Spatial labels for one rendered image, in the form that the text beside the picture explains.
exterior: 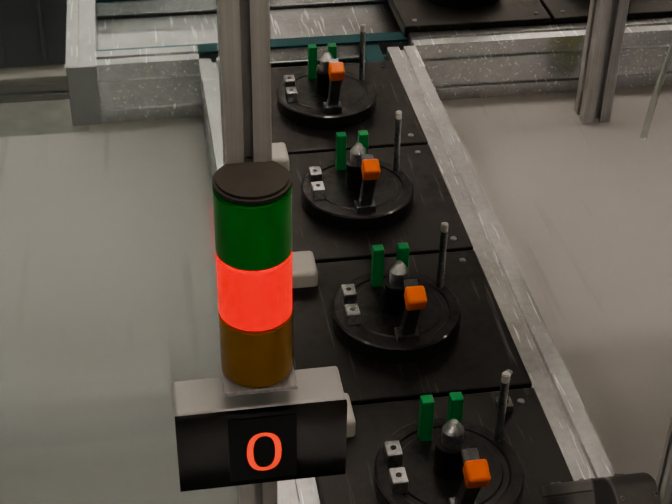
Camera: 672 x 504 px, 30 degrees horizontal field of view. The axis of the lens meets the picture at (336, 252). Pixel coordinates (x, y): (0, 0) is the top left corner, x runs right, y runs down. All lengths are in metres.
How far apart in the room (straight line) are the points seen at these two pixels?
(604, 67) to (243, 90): 1.24
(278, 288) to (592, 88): 1.22
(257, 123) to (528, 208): 1.03
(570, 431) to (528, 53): 0.88
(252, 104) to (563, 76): 1.33
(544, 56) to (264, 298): 1.28
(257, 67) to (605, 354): 0.87
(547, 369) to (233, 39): 0.70
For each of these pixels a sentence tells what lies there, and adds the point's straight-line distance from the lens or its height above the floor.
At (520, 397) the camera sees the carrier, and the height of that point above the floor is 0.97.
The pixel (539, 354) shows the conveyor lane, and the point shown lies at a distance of 1.38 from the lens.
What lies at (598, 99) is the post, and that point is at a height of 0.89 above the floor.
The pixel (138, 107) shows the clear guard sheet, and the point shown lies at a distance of 0.79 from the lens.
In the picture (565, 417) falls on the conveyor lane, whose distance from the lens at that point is 1.31.
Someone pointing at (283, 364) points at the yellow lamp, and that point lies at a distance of 0.86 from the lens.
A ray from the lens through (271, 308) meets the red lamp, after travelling 0.82.
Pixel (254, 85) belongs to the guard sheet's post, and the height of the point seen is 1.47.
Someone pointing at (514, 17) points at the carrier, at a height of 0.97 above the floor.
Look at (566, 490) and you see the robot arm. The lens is 0.78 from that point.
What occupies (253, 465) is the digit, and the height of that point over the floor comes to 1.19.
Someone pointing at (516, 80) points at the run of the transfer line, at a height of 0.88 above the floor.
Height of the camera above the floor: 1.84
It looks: 36 degrees down
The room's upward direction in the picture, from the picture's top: 1 degrees clockwise
